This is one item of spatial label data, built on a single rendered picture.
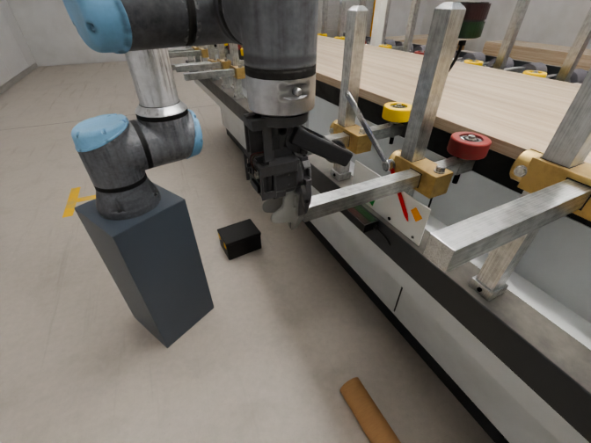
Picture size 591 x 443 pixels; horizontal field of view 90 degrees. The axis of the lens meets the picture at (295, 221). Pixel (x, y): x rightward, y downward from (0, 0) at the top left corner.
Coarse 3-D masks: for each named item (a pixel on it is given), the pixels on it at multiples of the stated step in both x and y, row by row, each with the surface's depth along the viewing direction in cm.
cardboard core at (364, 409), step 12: (348, 384) 103; (360, 384) 103; (348, 396) 101; (360, 396) 99; (360, 408) 97; (372, 408) 97; (360, 420) 96; (372, 420) 94; (384, 420) 95; (372, 432) 92; (384, 432) 91
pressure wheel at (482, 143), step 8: (456, 136) 64; (464, 136) 65; (472, 136) 63; (480, 136) 64; (448, 144) 66; (456, 144) 63; (464, 144) 62; (472, 144) 61; (480, 144) 61; (488, 144) 61; (456, 152) 64; (464, 152) 62; (472, 152) 62; (480, 152) 62; (456, 176) 69
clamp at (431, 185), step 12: (396, 156) 65; (396, 168) 66; (408, 168) 63; (420, 168) 60; (432, 168) 60; (420, 180) 61; (432, 180) 58; (444, 180) 59; (420, 192) 62; (432, 192) 60; (444, 192) 62
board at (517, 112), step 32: (320, 64) 135; (384, 64) 135; (416, 64) 135; (384, 96) 92; (448, 96) 92; (480, 96) 92; (512, 96) 92; (544, 96) 92; (448, 128) 75; (480, 128) 70; (512, 128) 70; (544, 128) 70
